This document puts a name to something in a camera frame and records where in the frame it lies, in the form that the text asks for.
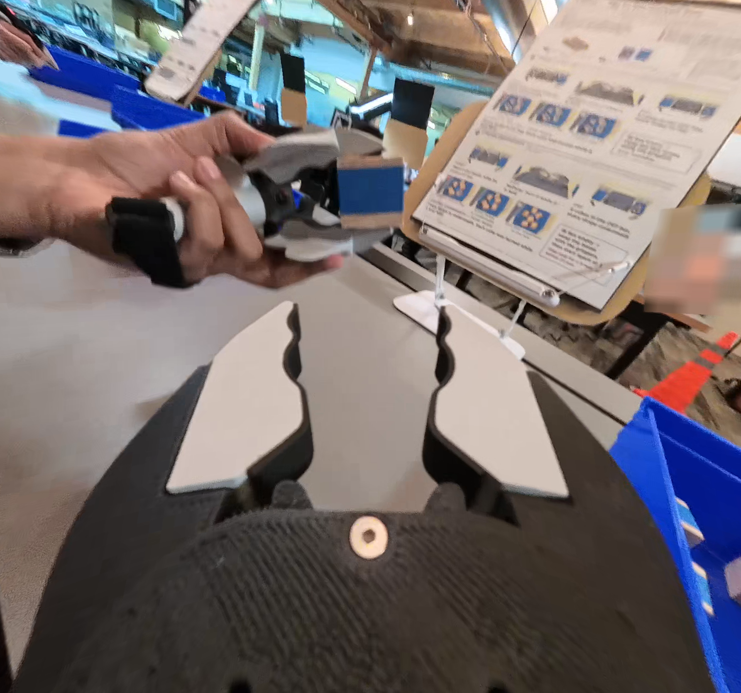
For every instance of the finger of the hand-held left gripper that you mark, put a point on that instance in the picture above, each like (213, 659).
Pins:
(324, 241)
(301, 151)

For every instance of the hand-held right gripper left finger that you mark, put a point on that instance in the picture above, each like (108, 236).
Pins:
(243, 415)

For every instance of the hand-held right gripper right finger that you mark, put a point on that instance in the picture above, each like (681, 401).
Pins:
(498, 421)

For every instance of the grey desk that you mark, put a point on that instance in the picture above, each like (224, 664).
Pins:
(87, 357)

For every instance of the person's left hand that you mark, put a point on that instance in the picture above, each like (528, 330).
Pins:
(144, 160)

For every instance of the brown rounded board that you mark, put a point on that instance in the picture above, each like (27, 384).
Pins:
(405, 143)

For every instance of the orange traffic cone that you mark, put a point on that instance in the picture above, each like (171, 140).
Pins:
(683, 383)

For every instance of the blue bin with tag label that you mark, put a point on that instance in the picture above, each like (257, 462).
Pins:
(81, 70)

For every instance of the printed instruction sheet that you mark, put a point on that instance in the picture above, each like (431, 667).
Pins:
(579, 125)

